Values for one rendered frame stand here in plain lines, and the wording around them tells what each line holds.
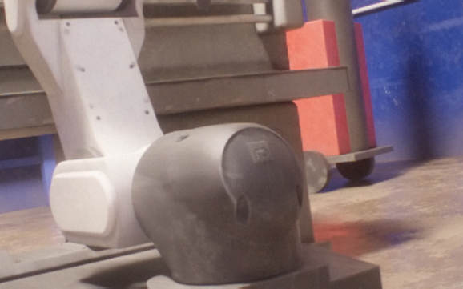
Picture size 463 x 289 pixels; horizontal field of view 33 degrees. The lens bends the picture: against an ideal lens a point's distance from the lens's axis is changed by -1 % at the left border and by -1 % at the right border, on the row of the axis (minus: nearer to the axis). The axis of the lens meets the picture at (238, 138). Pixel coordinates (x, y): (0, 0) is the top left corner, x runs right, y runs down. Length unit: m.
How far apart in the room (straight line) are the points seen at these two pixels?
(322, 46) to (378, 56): 1.73
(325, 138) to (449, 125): 1.49
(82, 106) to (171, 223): 0.29
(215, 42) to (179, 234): 1.11
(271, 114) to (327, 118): 1.65
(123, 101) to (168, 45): 0.75
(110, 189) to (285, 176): 0.22
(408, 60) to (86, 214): 4.23
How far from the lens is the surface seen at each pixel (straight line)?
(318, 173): 3.57
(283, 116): 1.96
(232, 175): 0.81
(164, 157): 0.89
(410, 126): 5.14
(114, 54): 1.14
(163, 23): 1.75
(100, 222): 0.96
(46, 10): 1.15
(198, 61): 1.88
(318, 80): 1.87
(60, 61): 1.14
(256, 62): 1.98
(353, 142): 3.67
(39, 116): 1.49
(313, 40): 3.60
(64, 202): 1.05
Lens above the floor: 0.36
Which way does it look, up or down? 1 degrees down
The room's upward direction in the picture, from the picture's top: 7 degrees counter-clockwise
